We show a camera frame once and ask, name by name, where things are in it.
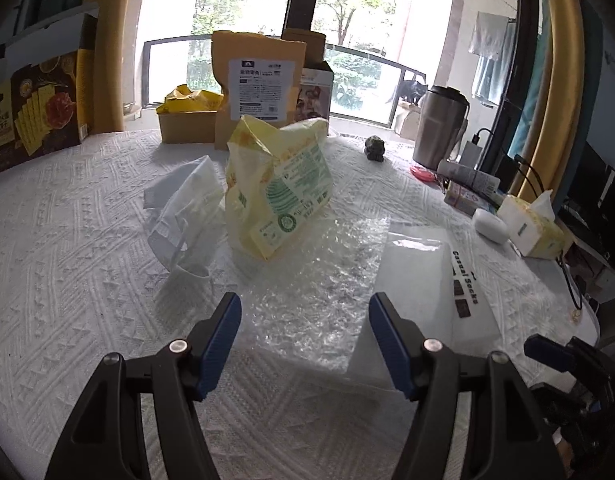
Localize dark snack cracker box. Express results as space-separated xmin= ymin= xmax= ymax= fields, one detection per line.
xmin=0 ymin=10 xmax=98 ymax=173

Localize white lace tablecloth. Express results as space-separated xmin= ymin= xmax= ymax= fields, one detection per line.
xmin=0 ymin=130 xmax=599 ymax=479

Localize red round lid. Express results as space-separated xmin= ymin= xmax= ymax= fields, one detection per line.
xmin=411 ymin=166 xmax=437 ymax=183

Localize yellow green printed bag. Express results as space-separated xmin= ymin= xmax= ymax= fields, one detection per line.
xmin=225 ymin=116 xmax=333 ymax=260

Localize bubble wrap sheet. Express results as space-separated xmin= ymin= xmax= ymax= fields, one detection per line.
xmin=240 ymin=218 xmax=390 ymax=373

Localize yellow tissue box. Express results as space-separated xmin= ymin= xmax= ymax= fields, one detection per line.
xmin=497 ymin=190 xmax=567 ymax=260

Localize white earbuds case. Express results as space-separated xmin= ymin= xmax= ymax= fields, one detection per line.
xmin=472 ymin=208 xmax=509 ymax=245

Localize colourful holographic small box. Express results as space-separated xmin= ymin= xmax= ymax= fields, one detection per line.
xmin=444 ymin=181 xmax=496 ymax=217

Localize small photo printed carton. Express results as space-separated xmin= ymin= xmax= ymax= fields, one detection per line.
xmin=281 ymin=28 xmax=335 ymax=122

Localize white power adapter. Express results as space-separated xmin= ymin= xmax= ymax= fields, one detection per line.
xmin=459 ymin=141 xmax=482 ymax=168

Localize clear plastic bag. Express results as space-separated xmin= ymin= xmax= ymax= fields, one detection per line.
xmin=144 ymin=155 xmax=225 ymax=278

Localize yellow curtain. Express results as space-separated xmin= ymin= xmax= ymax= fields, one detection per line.
xmin=84 ymin=0 xmax=142 ymax=134
xmin=515 ymin=0 xmax=585 ymax=202

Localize small cardboard box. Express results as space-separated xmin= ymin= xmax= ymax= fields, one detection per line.
xmin=156 ymin=84 xmax=224 ymax=144

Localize white tube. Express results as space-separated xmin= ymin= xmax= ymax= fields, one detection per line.
xmin=437 ymin=159 xmax=501 ymax=195

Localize white socks package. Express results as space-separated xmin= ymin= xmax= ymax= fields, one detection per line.
xmin=346 ymin=224 xmax=504 ymax=391

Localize kraft paper pouch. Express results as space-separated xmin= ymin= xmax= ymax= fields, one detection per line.
xmin=211 ymin=30 xmax=306 ymax=151

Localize steel thermos tumbler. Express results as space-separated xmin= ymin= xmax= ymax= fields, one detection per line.
xmin=413 ymin=84 xmax=470 ymax=171

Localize small dark figurine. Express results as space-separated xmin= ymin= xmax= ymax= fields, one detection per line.
xmin=364 ymin=136 xmax=385 ymax=162

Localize grey cat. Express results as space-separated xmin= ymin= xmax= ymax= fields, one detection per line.
xmin=396 ymin=79 xmax=428 ymax=105

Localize left yellow curtain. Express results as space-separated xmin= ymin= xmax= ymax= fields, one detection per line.
xmin=84 ymin=0 xmax=142 ymax=134

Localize right yellow curtain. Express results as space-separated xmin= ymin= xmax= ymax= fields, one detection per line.
xmin=515 ymin=0 xmax=585 ymax=202

